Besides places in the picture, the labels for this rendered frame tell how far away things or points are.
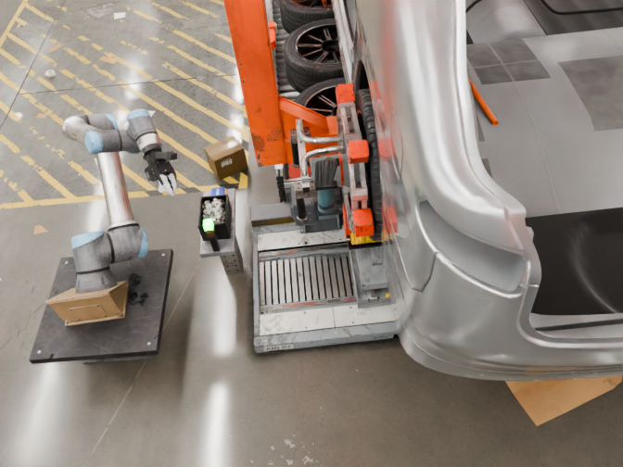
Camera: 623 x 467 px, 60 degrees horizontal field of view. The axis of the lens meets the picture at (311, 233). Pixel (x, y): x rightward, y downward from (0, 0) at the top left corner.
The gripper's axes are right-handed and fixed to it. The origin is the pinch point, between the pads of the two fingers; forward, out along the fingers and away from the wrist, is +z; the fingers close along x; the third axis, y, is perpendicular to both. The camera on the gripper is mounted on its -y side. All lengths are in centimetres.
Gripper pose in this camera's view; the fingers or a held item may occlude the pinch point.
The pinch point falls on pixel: (172, 192)
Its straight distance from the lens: 216.0
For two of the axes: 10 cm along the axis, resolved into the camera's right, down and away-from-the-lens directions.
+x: -6.4, 1.6, -7.5
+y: -6.5, 4.0, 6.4
